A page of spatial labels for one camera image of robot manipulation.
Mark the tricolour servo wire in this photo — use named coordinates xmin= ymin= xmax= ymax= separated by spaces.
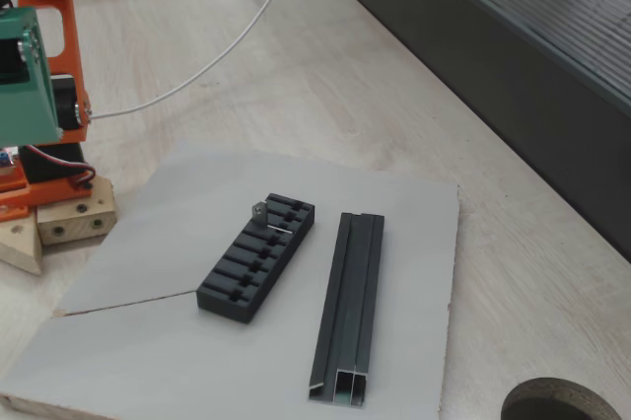
xmin=24 ymin=143 xmax=96 ymax=190

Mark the black aluminium profile bar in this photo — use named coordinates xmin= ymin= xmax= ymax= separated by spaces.
xmin=308 ymin=211 xmax=386 ymax=409

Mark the grey topped plywood board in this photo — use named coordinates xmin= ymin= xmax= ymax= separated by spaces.
xmin=0 ymin=141 xmax=460 ymax=420

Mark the small metal angle bracket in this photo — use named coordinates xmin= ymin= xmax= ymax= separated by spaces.
xmin=251 ymin=199 xmax=295 ymax=234

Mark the wooden block with bolts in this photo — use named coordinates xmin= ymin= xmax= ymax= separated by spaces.
xmin=36 ymin=175 xmax=117 ymax=246

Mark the light wooden plank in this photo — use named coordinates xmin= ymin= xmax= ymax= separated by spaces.
xmin=0 ymin=207 xmax=44 ymax=276

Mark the black slotted holder block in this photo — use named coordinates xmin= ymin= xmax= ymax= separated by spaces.
xmin=195 ymin=191 xmax=316 ymax=325

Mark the red controller circuit board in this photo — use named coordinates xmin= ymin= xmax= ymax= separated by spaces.
xmin=0 ymin=143 xmax=24 ymax=175

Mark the white usb cable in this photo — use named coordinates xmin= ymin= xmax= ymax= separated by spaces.
xmin=91 ymin=0 xmax=307 ymax=119

